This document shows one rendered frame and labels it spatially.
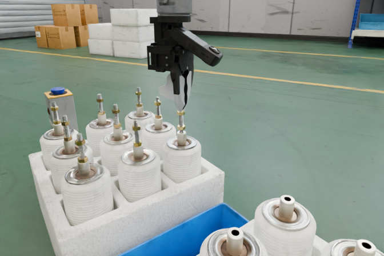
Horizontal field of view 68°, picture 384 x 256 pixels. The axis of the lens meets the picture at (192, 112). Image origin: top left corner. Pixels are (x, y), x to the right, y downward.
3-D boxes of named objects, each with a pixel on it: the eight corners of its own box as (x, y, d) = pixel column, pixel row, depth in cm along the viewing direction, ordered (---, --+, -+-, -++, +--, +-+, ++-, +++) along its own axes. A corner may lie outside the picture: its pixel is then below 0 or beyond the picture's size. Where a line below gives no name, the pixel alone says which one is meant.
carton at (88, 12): (99, 24, 448) (96, 4, 438) (86, 25, 429) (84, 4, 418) (86, 23, 462) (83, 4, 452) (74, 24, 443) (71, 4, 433)
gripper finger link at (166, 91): (163, 108, 68) (162, 70, 65) (185, 111, 66) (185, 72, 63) (156, 112, 66) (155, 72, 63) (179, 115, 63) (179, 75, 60)
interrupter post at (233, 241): (234, 261, 38) (235, 242, 37) (222, 250, 40) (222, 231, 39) (246, 252, 39) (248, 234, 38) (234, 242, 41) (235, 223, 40)
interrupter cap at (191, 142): (164, 139, 73) (164, 136, 73) (193, 136, 74) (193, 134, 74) (168, 153, 66) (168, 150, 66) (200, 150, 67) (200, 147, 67)
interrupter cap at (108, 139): (103, 148, 68) (103, 145, 68) (103, 135, 75) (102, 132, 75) (135, 143, 70) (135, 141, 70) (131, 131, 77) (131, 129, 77)
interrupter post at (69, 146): (78, 150, 67) (76, 138, 66) (72, 155, 65) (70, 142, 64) (68, 149, 68) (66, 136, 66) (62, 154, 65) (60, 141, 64)
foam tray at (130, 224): (73, 313, 56) (58, 242, 50) (39, 206, 86) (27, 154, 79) (222, 228, 77) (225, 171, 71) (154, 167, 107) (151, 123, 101)
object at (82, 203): (68, 264, 58) (53, 191, 52) (77, 230, 67) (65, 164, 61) (116, 257, 60) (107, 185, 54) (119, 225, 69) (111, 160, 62)
